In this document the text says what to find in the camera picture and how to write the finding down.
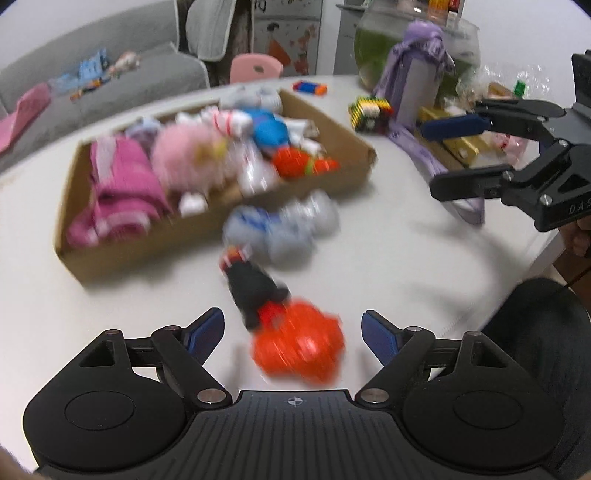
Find Minnie Mouse figure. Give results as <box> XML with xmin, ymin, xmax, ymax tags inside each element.
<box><xmin>219</xmin><ymin>246</ymin><xmax>290</xmax><ymax>332</ymax></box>

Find pink cushion on sofa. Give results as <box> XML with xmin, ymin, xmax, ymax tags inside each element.
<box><xmin>1</xmin><ymin>83</ymin><xmax>51</xmax><ymax>153</ymax></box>

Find white plush toy on sofa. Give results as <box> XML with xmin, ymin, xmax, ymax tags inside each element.
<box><xmin>108</xmin><ymin>51</ymin><xmax>140</xmax><ymax>76</ymax></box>

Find blue toy on sofa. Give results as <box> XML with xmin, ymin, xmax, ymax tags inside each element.
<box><xmin>77</xmin><ymin>48</ymin><xmax>110</xmax><ymax>85</ymax></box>

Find magenta towel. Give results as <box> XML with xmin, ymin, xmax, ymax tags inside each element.
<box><xmin>66</xmin><ymin>135</ymin><xmax>172</xmax><ymax>248</ymax></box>

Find colourful block cube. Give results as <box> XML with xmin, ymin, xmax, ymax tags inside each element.
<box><xmin>348</xmin><ymin>97</ymin><xmax>394</xmax><ymax>135</ymax></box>

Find orange plastic bag ball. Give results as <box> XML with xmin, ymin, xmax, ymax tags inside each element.
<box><xmin>250</xmin><ymin>299</ymin><xmax>346</xmax><ymax>386</ymax></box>

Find glass fish bowl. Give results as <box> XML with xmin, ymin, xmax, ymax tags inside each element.
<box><xmin>353</xmin><ymin>1</ymin><xmax>481</xmax><ymax>93</ymax></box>

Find grey sofa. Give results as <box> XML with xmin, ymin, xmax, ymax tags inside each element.
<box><xmin>1</xmin><ymin>1</ymin><xmax>252</xmax><ymax>170</ymax></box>

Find white grey sock in box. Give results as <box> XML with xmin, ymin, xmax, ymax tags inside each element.
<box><xmin>124</xmin><ymin>117</ymin><xmax>162</xmax><ymax>144</ymax></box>

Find cardboard box tray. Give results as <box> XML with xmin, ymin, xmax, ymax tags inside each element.
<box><xmin>54</xmin><ymin>89</ymin><xmax>377</xmax><ymax>284</ymax></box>

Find blue sock roll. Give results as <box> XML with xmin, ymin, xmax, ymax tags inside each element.
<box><xmin>245</xmin><ymin>109</ymin><xmax>290</xmax><ymax>151</ymax></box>

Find pink child chair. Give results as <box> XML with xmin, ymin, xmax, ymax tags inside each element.
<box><xmin>229</xmin><ymin>53</ymin><xmax>283</xmax><ymax>84</ymax></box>

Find pink fluffy plush yellow glasses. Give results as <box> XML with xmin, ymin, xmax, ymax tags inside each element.
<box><xmin>150</xmin><ymin>123</ymin><xmax>228</xmax><ymax>196</ymax></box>

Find white sock pink band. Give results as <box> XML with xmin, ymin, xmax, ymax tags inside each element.
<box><xmin>200</xmin><ymin>106</ymin><xmax>253</xmax><ymax>139</ymax></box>

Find orange bag in box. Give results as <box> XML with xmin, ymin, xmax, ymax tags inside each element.
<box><xmin>271</xmin><ymin>147</ymin><xmax>341</xmax><ymax>180</ymax></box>

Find purple water bottle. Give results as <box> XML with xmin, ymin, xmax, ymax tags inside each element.
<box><xmin>373</xmin><ymin>20</ymin><xmax>456</xmax><ymax>129</ymax></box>

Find clear bubble wrap roll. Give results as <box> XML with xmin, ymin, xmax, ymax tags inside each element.
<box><xmin>235</xmin><ymin>139</ymin><xmax>280</xmax><ymax>197</ymax></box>

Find blue orange toy blocks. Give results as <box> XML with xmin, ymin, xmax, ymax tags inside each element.
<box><xmin>291</xmin><ymin>81</ymin><xmax>328</xmax><ymax>96</ymax></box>

